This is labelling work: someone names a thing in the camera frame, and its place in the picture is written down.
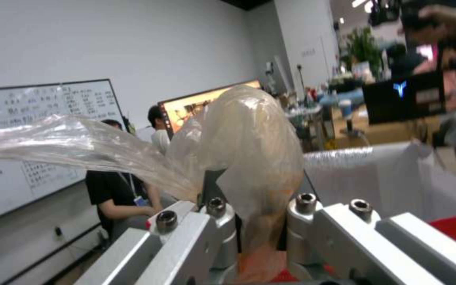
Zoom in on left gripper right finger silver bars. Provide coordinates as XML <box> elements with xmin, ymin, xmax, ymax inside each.
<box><xmin>285</xmin><ymin>171</ymin><xmax>456</xmax><ymax>285</ymax></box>

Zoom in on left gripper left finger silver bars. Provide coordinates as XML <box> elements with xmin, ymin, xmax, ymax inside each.
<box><xmin>72</xmin><ymin>168</ymin><xmax>241</xmax><ymax>285</ymax></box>

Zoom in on translucent thin plastic bag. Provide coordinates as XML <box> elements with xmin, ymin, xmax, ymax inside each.
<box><xmin>0</xmin><ymin>84</ymin><xmax>305</xmax><ymax>285</ymax></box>

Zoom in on white delivery bag silver lining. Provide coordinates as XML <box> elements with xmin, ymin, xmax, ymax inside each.
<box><xmin>301</xmin><ymin>141</ymin><xmax>456</xmax><ymax>230</ymax></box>

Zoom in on seated person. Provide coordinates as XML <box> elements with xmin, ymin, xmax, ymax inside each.
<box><xmin>85</xmin><ymin>119</ymin><xmax>173</xmax><ymax>241</ymax></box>

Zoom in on standing person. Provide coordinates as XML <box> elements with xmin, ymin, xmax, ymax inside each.
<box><xmin>146</xmin><ymin>105</ymin><xmax>172</xmax><ymax>156</ymax></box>

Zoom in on large lit display screen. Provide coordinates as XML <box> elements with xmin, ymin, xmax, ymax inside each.
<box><xmin>157</xmin><ymin>78</ymin><xmax>263</xmax><ymax>141</ymax></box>

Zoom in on blue cup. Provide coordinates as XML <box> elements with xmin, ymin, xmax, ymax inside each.
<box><xmin>338</xmin><ymin>99</ymin><xmax>353</xmax><ymax>117</ymax></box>

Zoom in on green potted plant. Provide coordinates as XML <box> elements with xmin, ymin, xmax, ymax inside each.
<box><xmin>346</xmin><ymin>27</ymin><xmax>384</xmax><ymax>78</ymax></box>

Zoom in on wall whiteboard with writing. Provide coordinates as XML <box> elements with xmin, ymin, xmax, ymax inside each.
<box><xmin>0</xmin><ymin>78</ymin><xmax>127</xmax><ymax>227</ymax></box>

